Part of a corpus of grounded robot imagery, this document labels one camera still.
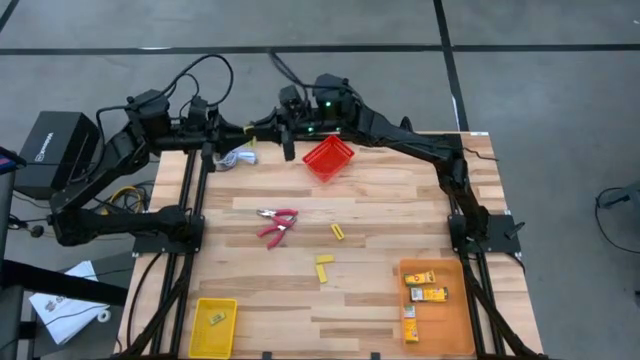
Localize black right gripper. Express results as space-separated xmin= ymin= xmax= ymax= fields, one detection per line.
xmin=251 ymin=102 xmax=314 ymax=162

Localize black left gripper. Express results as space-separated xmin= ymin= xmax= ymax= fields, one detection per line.
xmin=199 ymin=105 xmax=250 ymax=174

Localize red plastic mesh basket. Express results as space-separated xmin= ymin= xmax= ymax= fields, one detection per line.
xmin=302 ymin=134 xmax=356 ymax=183

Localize red handled pliers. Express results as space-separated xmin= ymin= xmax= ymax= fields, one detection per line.
xmin=256 ymin=207 xmax=300 ymax=226
xmin=256 ymin=222 xmax=290 ymax=251

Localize yellow plastic bin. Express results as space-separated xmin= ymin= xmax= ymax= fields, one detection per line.
xmin=188 ymin=297 xmax=239 ymax=360

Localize yellow green crayon box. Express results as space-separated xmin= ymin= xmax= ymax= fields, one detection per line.
xmin=403 ymin=304 xmax=420 ymax=345
xmin=403 ymin=270 xmax=437 ymax=287
xmin=409 ymin=286 xmax=450 ymax=304

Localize orange plastic tray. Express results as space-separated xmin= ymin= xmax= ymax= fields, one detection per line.
xmin=397 ymin=257 xmax=477 ymax=357

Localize black cardboard box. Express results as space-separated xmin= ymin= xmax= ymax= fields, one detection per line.
xmin=13 ymin=110 xmax=104 ymax=201

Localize blue black device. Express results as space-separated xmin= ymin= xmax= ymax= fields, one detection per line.
xmin=0 ymin=145 xmax=27 ymax=176

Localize black side table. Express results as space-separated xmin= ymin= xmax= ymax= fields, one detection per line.
xmin=0 ymin=252 xmax=134 ymax=360

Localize white printed paper sheets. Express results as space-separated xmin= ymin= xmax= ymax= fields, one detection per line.
xmin=28 ymin=259 xmax=111 ymax=346

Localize grey chair base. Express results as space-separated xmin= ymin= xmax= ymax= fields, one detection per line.
xmin=595 ymin=179 xmax=640 ymax=210

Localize white coiled lamp cable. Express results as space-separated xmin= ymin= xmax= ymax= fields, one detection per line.
xmin=215 ymin=145 xmax=259 ymax=172

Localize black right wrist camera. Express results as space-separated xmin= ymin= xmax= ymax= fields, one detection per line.
xmin=278 ymin=83 xmax=303 ymax=109

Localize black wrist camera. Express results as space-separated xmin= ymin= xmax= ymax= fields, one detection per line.
xmin=188 ymin=95 xmax=210 ymax=132
xmin=278 ymin=83 xmax=303 ymax=109

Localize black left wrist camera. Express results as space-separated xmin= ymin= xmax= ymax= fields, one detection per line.
xmin=188 ymin=95 xmax=210 ymax=132

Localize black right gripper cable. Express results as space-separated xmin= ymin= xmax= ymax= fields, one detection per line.
xmin=268 ymin=49 xmax=307 ymax=91

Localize black aluminium table frame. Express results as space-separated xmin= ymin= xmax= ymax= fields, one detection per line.
xmin=119 ymin=115 xmax=549 ymax=360

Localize yellow floor cable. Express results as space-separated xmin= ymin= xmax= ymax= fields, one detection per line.
xmin=102 ymin=185 xmax=146 ymax=216

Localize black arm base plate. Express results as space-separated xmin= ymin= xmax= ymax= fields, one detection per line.
xmin=447 ymin=213 xmax=522 ymax=256
xmin=132 ymin=213 xmax=206 ymax=256

